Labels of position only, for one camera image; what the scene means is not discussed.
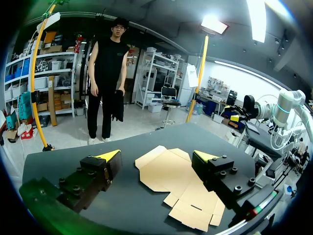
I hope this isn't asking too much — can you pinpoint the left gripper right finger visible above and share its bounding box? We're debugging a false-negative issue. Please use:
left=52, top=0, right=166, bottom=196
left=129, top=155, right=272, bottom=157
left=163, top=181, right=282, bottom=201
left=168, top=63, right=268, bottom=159
left=191, top=150, right=256, bottom=211

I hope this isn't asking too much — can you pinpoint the white cable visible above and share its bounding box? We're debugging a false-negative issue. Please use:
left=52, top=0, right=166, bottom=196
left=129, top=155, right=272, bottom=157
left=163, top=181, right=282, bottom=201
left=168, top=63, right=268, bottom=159
left=255, top=94, right=313, bottom=150

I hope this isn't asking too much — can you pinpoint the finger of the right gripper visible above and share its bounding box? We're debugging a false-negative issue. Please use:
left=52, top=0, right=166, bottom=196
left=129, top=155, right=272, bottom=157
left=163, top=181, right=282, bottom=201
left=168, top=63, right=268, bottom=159
left=230, top=112, right=248, bottom=123

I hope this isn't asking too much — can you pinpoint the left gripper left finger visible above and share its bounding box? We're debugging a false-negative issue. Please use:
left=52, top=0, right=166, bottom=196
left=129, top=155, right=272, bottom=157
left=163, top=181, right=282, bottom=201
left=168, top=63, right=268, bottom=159
left=58, top=149, right=123, bottom=213

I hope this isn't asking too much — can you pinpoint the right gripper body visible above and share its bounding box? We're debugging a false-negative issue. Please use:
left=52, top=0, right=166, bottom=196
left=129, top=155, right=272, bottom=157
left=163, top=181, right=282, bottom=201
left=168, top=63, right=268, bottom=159
left=243, top=94, right=260, bottom=121

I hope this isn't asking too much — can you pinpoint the person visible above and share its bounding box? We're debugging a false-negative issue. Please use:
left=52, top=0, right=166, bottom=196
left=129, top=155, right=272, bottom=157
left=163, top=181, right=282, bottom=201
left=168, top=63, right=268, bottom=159
left=87, top=17, right=131, bottom=146

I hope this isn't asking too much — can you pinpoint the flat brown cardboard box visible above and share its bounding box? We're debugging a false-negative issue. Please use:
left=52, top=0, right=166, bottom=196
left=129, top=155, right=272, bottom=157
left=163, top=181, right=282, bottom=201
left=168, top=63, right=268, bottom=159
left=134, top=145, right=226, bottom=232

